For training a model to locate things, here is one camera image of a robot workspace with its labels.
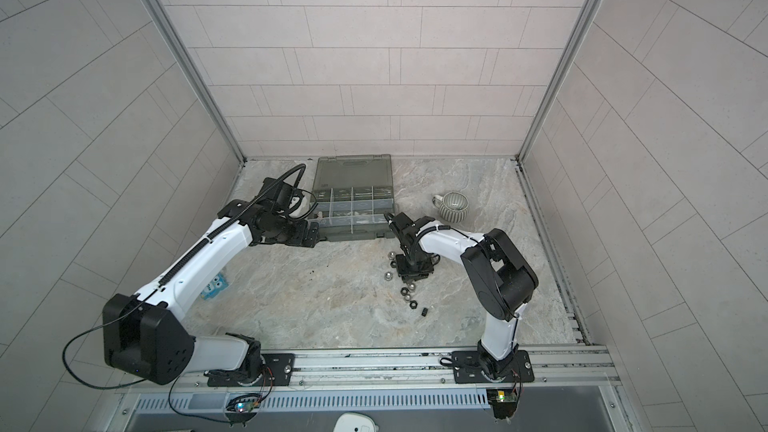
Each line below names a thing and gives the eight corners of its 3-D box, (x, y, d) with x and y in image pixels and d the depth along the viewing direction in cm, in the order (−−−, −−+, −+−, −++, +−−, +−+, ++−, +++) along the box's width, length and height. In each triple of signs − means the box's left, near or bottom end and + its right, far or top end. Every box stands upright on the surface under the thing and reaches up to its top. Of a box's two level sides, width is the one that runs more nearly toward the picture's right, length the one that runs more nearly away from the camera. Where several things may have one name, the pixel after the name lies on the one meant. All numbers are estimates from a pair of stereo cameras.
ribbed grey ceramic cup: (434, 224, 100) (436, 213, 95) (432, 203, 106) (434, 191, 101) (466, 224, 100) (470, 213, 95) (462, 203, 106) (466, 191, 101)
